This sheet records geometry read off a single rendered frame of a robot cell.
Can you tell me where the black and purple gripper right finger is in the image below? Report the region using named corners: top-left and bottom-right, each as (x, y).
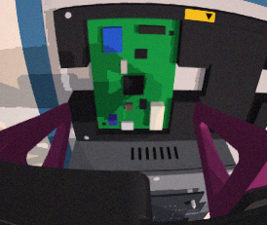
top-left (193, 102), bottom-right (267, 218)

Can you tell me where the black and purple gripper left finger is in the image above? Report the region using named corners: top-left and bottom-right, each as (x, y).
top-left (0, 103), bottom-right (72, 169)

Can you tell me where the green circuit board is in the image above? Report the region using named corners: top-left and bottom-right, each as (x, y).
top-left (88, 18), bottom-right (180, 130)

